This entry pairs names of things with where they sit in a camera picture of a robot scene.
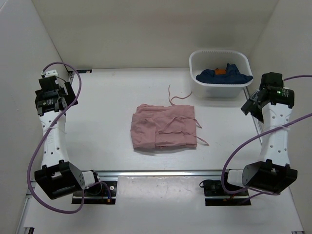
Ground pink trousers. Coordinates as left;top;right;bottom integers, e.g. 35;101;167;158
130;96;209;150

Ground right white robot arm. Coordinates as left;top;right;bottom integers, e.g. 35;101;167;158
219;86;298;195

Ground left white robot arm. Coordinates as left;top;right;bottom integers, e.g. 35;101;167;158
35;76;102;199

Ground dark blue folded trousers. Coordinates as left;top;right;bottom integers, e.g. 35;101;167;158
196;63;253;85

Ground white plastic basket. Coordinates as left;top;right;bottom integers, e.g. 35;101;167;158
189;49;253;98

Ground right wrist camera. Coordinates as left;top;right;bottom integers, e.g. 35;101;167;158
259;72;284;90

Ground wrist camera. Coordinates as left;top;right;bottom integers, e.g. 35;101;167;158
39;69;60;92
259;72;284;90

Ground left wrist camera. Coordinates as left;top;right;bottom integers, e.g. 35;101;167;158
39;69;60;92

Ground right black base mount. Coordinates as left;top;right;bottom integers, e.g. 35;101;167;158
199;179;251;207

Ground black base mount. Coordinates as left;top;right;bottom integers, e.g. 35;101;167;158
199;179;251;207
84;177;117;205

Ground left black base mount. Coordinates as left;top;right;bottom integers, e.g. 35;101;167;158
84;177;117;205

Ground aluminium table frame rail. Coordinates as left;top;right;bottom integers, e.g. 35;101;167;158
19;68;303;234

